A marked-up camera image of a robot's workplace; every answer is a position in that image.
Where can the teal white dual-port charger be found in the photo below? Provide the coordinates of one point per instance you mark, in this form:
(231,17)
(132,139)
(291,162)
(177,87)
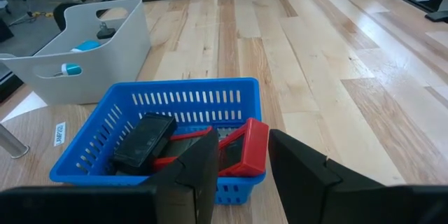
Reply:
(85,45)

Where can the teal white small charger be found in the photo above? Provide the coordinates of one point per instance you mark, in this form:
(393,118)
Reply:
(71,69)

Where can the black digital clock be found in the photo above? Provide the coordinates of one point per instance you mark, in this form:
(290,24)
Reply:
(145,141)

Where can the blue slotted plastic basket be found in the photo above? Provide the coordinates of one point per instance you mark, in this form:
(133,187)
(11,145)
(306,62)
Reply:
(182,92)

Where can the wooden lamp base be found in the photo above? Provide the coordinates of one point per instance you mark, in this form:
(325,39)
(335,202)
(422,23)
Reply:
(35,171)

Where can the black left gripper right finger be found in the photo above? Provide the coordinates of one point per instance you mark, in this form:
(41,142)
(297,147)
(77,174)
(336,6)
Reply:
(301,182)

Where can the red tray front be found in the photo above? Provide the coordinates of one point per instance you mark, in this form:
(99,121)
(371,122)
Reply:
(189,136)

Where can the small red tray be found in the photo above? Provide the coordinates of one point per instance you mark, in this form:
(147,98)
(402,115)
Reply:
(253,147)

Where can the silver lamp pole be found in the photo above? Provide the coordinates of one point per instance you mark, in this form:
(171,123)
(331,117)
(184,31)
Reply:
(12,145)

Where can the white label sticker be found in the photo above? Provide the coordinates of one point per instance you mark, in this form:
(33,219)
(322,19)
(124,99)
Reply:
(59,134)

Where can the black clamp foot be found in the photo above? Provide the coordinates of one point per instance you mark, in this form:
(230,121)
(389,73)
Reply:
(437,15)

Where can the white plastic bin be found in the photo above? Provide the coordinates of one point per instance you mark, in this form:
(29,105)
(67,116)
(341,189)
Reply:
(112,56)

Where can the black chair back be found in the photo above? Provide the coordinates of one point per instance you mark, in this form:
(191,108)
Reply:
(64,14)

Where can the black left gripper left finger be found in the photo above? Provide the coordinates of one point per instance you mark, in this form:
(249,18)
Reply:
(196,182)

